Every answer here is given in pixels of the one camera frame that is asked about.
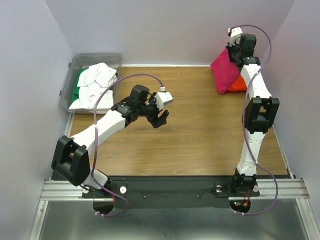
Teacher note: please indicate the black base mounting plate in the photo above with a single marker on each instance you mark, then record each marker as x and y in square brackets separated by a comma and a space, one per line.
[169, 192]

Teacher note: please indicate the aluminium frame rail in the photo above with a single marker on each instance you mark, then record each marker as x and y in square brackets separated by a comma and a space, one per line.
[56, 190]

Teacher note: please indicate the pink t shirt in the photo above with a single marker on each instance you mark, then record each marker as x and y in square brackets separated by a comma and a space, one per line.
[225, 73]

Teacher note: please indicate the dark red folded t shirt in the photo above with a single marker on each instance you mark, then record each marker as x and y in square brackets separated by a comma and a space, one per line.
[234, 92]

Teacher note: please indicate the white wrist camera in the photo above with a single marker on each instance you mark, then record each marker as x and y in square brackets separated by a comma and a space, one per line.
[234, 34]
[163, 98]

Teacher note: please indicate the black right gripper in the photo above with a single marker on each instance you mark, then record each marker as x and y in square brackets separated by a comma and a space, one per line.
[231, 59]

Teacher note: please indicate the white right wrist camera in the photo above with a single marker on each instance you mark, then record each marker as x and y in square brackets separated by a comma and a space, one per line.
[234, 34]

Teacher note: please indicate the small electronics board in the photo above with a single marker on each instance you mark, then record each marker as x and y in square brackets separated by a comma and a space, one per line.
[241, 204]

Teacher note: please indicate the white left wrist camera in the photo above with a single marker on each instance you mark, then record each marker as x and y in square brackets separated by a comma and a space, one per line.
[163, 98]

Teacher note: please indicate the white t shirt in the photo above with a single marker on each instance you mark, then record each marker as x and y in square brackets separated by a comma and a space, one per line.
[91, 83]

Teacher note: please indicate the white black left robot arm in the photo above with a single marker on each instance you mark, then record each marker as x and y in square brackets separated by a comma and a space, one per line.
[71, 158]

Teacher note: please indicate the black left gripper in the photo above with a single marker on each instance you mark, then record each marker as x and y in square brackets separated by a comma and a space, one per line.
[153, 120]

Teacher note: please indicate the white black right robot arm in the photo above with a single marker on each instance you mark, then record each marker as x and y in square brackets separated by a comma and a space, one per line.
[260, 108]

